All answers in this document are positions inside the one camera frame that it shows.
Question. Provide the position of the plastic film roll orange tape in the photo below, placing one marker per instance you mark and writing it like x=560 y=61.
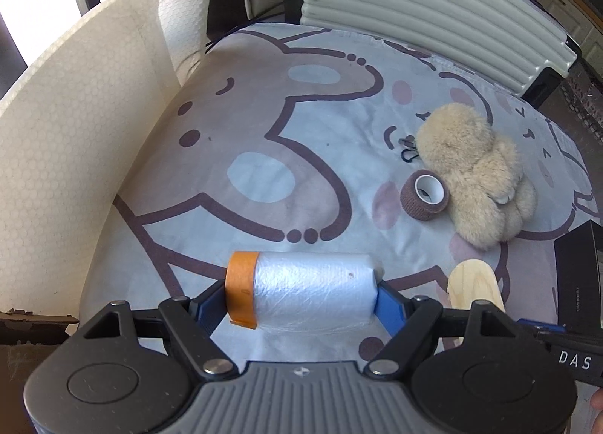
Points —
x=306 y=290

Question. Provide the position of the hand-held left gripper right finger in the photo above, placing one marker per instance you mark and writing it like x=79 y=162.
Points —
x=388 y=309

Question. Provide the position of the brown bandage tape roll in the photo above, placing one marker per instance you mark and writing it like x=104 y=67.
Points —
x=414 y=205

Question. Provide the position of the beige plush bunny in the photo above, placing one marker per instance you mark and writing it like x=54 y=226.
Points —
x=471 y=165

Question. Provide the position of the oval wooden box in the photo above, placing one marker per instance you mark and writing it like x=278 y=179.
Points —
x=473 y=285

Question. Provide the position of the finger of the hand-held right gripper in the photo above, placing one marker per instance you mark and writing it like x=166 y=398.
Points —
x=537 y=324

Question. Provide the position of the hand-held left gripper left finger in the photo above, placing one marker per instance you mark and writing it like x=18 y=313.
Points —
x=212 y=311

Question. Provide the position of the pack of water bottles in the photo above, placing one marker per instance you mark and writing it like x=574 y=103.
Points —
x=586 y=94

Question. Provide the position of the torn brown cardboard panel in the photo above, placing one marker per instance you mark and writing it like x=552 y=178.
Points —
x=23 y=368

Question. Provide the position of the black cardboard box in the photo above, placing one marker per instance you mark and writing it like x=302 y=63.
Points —
x=579 y=273

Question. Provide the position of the white ribbed suitcase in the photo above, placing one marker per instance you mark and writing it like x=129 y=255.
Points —
x=424 y=5

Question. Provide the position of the bear printed blanket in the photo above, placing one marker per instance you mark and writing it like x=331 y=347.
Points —
x=235 y=132

